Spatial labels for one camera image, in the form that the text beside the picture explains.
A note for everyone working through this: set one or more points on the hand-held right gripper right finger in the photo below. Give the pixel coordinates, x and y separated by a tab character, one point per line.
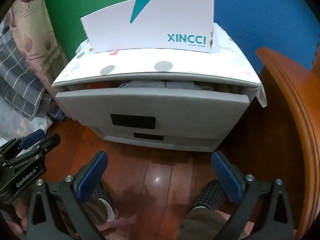
227	177

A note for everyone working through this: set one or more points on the small grey-front drawer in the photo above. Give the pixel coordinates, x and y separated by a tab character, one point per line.
187	143

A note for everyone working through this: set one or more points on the blue foam wall mat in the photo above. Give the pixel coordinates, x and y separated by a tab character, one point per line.
262	12

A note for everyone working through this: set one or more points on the green foam wall mat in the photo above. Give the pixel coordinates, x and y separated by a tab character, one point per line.
87	0

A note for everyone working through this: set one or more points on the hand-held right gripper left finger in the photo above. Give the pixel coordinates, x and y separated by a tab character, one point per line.
92	175

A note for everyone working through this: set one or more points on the brown wooden furniture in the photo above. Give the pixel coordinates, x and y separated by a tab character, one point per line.
300	120

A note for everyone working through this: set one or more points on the person's right leg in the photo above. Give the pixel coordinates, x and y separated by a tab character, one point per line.
210	195

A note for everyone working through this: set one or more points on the grey plaid blanket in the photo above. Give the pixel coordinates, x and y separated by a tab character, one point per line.
17	80

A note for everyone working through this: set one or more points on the person's left hand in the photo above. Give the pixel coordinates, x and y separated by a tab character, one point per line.
21	215

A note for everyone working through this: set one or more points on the dark blue printed cloth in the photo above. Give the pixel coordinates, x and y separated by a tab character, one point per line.
57	115

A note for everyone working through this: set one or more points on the white cardboard box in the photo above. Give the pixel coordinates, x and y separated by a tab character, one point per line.
150	30

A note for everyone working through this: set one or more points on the olive slipper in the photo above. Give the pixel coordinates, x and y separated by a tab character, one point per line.
202	222
100	212

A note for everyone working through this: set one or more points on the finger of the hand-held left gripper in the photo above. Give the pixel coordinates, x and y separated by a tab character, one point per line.
51	142
32	138

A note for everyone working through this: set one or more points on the red cloth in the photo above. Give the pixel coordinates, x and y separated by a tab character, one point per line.
100	85

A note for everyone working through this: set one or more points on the white floral sheet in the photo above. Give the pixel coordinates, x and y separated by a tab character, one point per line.
22	125

